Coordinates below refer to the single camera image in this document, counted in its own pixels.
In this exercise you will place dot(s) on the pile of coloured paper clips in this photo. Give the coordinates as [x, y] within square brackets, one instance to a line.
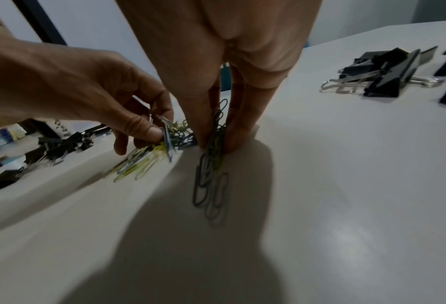
[208, 178]

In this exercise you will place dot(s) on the person's left hand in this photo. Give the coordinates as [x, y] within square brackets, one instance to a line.
[58, 83]

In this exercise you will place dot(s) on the teal divided organizer box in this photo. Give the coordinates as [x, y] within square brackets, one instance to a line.
[225, 80]

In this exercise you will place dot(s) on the person's right hand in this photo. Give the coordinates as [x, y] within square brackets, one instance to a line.
[226, 23]

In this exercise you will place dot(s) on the group of black binder clips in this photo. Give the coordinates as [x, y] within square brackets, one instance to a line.
[391, 74]
[58, 148]

